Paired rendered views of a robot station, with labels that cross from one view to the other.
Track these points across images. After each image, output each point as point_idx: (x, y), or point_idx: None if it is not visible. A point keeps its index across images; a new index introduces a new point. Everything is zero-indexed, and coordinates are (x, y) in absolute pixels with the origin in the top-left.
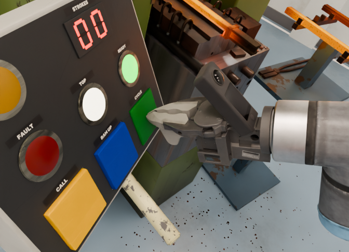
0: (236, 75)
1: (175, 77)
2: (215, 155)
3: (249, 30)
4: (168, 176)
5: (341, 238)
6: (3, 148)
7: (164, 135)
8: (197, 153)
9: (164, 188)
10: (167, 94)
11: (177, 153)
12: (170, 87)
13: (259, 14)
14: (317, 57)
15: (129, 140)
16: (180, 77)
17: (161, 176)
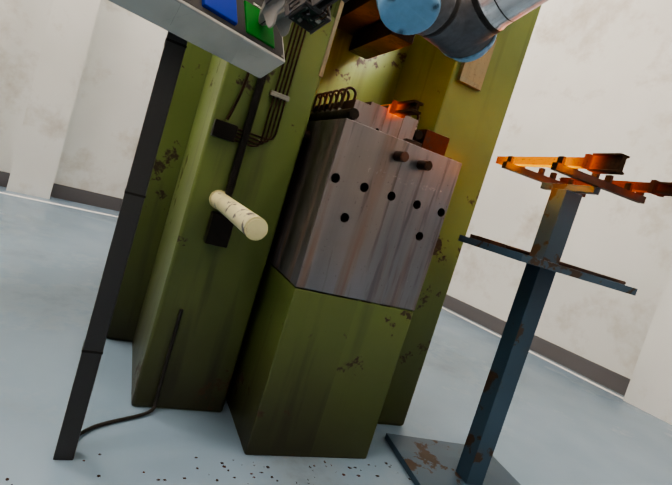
0: (410, 168)
1: (329, 138)
2: None
3: (430, 134)
4: (306, 340)
5: None
6: None
7: (266, 19)
8: (284, 6)
9: (299, 384)
10: (319, 166)
11: (323, 273)
12: (323, 154)
13: (474, 185)
14: (549, 210)
15: (233, 2)
16: (333, 132)
17: (294, 319)
